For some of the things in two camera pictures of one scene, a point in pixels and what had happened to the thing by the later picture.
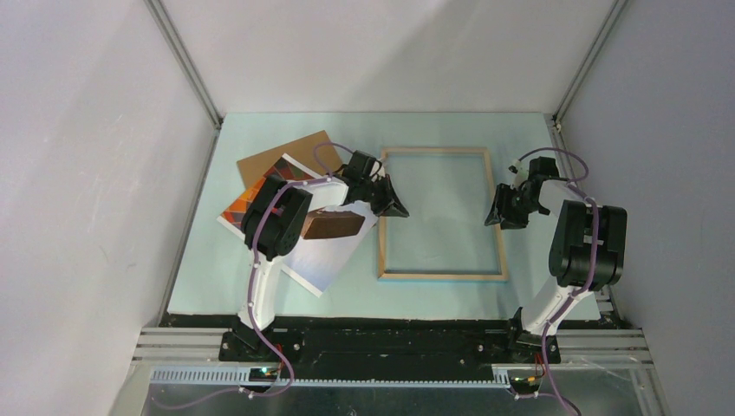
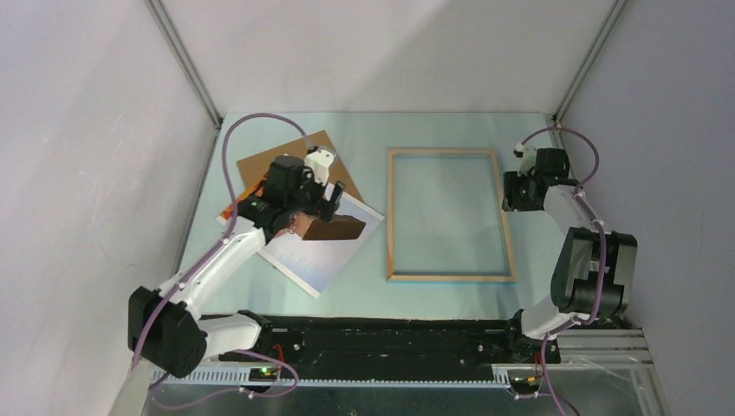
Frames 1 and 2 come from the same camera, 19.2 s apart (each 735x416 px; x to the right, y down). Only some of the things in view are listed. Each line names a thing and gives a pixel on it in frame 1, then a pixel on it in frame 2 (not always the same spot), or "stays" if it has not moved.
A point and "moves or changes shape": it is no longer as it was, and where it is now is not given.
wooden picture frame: x=382 y=274 moves or changes shape
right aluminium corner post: x=588 y=61 stays
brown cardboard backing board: x=302 y=152 stays
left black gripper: x=395 y=209 -> x=321 y=208
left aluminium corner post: x=165 y=24 stays
